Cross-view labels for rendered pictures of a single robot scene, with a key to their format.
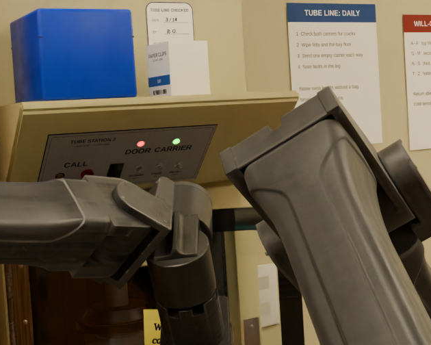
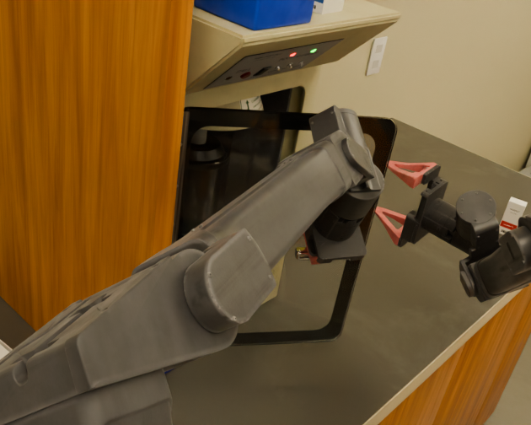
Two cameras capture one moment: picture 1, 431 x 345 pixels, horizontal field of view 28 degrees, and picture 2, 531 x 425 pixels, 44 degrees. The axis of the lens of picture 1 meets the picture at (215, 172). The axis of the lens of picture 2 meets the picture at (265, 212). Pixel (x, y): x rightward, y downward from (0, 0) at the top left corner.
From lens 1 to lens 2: 0.49 m
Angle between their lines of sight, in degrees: 35
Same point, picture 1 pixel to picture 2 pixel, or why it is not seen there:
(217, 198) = (301, 74)
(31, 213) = (324, 191)
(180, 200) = (351, 130)
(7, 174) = (195, 79)
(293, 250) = not seen: outside the picture
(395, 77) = not seen: outside the picture
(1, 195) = (309, 181)
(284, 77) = not seen: outside the picture
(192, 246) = (375, 181)
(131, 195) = (354, 151)
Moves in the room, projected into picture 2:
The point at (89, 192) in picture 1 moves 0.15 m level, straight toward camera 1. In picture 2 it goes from (338, 156) to (433, 236)
